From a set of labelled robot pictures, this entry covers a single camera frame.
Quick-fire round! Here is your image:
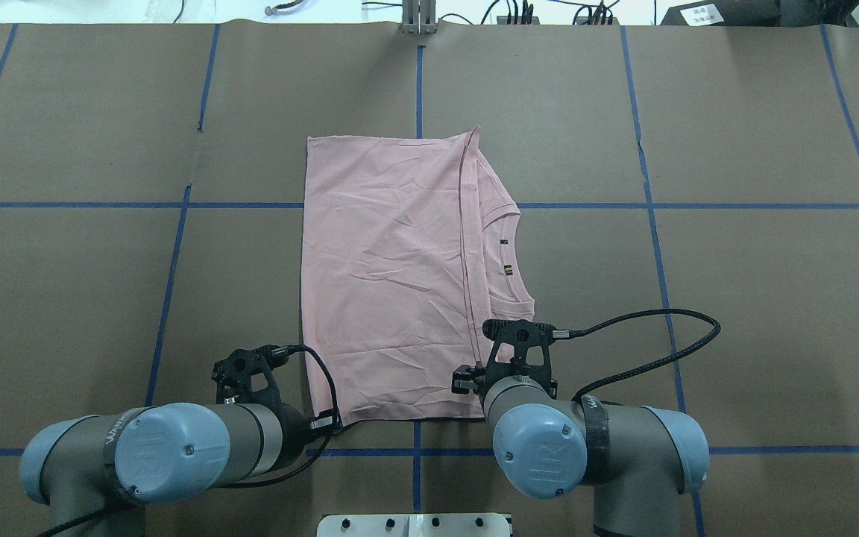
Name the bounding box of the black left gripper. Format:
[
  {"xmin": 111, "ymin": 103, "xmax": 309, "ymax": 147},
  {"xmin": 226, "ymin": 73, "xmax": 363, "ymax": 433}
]
[{"xmin": 280, "ymin": 404, "xmax": 335, "ymax": 467}]

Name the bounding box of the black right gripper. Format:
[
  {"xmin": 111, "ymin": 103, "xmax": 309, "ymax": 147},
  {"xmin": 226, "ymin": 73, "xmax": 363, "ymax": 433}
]
[{"xmin": 450, "ymin": 363, "xmax": 491, "ymax": 395}]

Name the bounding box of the pink printed t-shirt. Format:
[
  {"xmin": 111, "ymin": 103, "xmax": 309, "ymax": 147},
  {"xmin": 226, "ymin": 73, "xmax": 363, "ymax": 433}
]
[{"xmin": 300, "ymin": 127, "xmax": 535, "ymax": 425}]

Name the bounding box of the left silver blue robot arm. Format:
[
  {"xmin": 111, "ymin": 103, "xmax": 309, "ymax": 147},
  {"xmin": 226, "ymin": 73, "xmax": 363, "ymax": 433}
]
[{"xmin": 19, "ymin": 402, "xmax": 339, "ymax": 536}]

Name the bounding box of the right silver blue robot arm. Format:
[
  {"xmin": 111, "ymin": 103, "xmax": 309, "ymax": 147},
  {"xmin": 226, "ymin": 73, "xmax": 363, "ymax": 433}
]
[{"xmin": 451, "ymin": 365, "xmax": 710, "ymax": 536}]

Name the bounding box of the metal reacher grabber tool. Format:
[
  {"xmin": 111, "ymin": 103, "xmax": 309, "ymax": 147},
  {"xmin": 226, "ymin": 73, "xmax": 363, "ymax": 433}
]
[{"xmin": 265, "ymin": 0, "xmax": 310, "ymax": 17}]

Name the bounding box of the black power box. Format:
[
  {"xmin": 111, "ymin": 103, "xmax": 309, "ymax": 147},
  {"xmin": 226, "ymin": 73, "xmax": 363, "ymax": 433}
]
[{"xmin": 658, "ymin": 1, "xmax": 781, "ymax": 27}]

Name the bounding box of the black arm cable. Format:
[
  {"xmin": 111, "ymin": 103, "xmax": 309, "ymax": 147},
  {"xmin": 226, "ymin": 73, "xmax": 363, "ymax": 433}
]
[
  {"xmin": 34, "ymin": 343, "xmax": 342, "ymax": 537},
  {"xmin": 549, "ymin": 309, "xmax": 722, "ymax": 403}
]

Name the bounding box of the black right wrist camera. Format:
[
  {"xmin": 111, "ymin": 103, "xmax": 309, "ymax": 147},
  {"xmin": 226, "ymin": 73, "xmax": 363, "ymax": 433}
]
[{"xmin": 482, "ymin": 318, "xmax": 558, "ymax": 400}]

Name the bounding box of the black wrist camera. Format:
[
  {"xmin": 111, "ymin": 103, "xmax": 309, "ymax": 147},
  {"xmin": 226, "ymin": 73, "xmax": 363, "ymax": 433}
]
[
  {"xmin": 210, "ymin": 345, "xmax": 289, "ymax": 409},
  {"xmin": 482, "ymin": 318, "xmax": 558, "ymax": 400}
]

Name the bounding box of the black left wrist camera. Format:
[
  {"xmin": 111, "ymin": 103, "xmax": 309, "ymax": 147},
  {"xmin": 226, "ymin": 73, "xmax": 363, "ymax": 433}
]
[{"xmin": 210, "ymin": 345, "xmax": 289, "ymax": 409}]

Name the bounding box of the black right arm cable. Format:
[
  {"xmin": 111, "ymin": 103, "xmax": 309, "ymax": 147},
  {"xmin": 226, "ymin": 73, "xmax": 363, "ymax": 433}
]
[{"xmin": 549, "ymin": 309, "xmax": 722, "ymax": 403}]

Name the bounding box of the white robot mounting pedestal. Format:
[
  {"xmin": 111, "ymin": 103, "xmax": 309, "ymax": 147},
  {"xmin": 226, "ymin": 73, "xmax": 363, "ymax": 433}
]
[{"xmin": 316, "ymin": 512, "xmax": 515, "ymax": 536}]

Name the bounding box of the aluminium frame post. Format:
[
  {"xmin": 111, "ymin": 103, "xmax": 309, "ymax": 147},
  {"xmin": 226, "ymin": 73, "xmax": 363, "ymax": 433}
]
[{"xmin": 399, "ymin": 0, "xmax": 438, "ymax": 35}]

